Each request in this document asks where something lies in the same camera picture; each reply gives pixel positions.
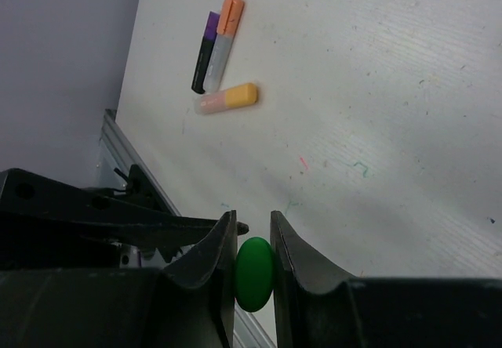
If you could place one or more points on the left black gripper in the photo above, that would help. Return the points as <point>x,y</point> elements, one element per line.
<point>48,224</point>

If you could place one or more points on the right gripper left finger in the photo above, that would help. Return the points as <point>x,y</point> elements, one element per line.
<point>198,307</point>

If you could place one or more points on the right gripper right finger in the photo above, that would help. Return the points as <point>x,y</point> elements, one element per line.
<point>313,306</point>

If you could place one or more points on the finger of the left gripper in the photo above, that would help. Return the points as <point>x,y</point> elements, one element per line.
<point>241,228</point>

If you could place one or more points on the green capped black highlighter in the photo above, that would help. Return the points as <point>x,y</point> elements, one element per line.
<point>254,274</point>

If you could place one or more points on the peach pastel highlighter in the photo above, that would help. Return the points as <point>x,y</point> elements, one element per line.
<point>229,99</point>

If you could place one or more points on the purple capped black highlighter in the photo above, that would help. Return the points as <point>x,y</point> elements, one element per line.
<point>205,52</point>

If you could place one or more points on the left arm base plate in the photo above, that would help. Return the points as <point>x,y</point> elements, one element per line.
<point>140,190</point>

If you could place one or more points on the aluminium mounting rail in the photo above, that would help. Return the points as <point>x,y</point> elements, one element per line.
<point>121,169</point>

